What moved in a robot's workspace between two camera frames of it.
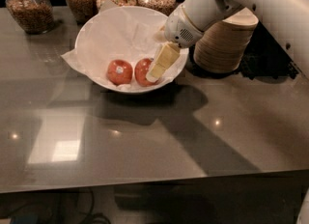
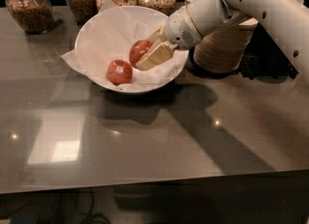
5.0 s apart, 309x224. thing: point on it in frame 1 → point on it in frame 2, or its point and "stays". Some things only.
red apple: [119, 71] stays
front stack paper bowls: [221, 48] stays
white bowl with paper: [125, 33] stays
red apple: [141, 70] → [137, 49]
